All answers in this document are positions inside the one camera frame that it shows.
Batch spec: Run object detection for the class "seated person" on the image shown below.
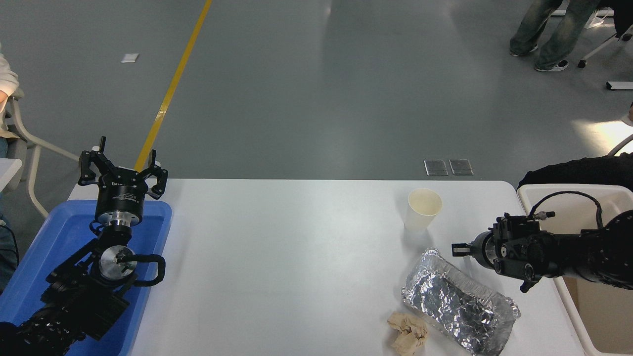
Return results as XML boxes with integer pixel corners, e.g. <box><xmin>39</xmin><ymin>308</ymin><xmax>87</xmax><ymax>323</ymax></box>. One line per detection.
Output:
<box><xmin>0</xmin><ymin>42</ymin><xmax>20</xmax><ymax>293</ymax></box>

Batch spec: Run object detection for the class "white chair frame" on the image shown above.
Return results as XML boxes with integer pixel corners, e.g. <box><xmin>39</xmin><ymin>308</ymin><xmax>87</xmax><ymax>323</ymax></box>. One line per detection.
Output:
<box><xmin>4</xmin><ymin>89</ymin><xmax>80</xmax><ymax>219</ymax></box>

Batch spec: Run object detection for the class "large pale bin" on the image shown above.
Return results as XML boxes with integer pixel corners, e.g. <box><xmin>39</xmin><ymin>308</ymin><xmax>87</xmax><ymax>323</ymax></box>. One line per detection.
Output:
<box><xmin>517</xmin><ymin>184</ymin><xmax>633</xmax><ymax>356</ymax></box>

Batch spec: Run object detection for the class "office chair with white base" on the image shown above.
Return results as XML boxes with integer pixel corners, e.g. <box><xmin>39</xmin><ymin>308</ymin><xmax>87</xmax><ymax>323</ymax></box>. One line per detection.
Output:
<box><xmin>578</xmin><ymin>0</ymin><xmax>633</xmax><ymax>69</ymax></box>

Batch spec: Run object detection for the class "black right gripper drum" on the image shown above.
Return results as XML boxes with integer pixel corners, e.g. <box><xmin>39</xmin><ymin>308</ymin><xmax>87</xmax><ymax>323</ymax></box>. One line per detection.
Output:
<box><xmin>468</xmin><ymin>231</ymin><xmax>491</xmax><ymax>270</ymax></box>

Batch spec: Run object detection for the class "white office chair base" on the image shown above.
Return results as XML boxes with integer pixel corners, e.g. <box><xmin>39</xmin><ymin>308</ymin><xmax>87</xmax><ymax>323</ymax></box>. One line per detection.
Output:
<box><xmin>551</xmin><ymin>7</ymin><xmax>614</xmax><ymax>29</ymax></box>

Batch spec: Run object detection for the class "white paper cup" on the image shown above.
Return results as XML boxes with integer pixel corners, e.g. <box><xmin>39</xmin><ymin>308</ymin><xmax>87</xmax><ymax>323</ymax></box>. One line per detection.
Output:
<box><xmin>404</xmin><ymin>188</ymin><xmax>443</xmax><ymax>234</ymax></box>

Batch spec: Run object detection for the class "yellow floor tape line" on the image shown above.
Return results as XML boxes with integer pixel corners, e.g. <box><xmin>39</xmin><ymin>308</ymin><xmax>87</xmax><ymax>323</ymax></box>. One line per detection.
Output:
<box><xmin>135</xmin><ymin>0</ymin><xmax>213</xmax><ymax>172</ymax></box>

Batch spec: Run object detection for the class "crumpled tan paper ball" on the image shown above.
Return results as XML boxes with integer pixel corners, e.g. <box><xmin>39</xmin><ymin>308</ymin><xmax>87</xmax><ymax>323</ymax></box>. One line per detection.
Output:
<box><xmin>387</xmin><ymin>311</ymin><xmax>429</xmax><ymax>356</ymax></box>

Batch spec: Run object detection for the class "standing person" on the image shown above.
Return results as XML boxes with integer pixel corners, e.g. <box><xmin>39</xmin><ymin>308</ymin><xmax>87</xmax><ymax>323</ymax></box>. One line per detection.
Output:
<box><xmin>509</xmin><ymin>0</ymin><xmax>601</xmax><ymax>73</ymax></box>

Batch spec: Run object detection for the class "crumpled foil tray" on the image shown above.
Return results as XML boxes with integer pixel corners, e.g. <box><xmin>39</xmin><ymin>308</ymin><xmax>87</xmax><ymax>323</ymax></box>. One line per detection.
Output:
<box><xmin>402</xmin><ymin>248</ymin><xmax>521</xmax><ymax>356</ymax></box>

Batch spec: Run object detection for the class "white flat panel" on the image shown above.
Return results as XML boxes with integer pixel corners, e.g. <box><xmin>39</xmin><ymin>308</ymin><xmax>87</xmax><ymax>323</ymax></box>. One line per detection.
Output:
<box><xmin>0</xmin><ymin>158</ymin><xmax>23</xmax><ymax>192</ymax></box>

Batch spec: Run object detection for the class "blue plastic tray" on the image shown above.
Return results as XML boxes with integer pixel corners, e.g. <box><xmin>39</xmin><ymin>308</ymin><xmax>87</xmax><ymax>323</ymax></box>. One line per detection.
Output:
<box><xmin>0</xmin><ymin>199</ymin><xmax>173</xmax><ymax>356</ymax></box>

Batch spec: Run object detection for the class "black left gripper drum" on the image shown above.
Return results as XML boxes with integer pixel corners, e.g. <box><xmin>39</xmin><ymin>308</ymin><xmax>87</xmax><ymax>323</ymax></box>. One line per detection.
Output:
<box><xmin>94</xmin><ymin>170</ymin><xmax>149</xmax><ymax>221</ymax></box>

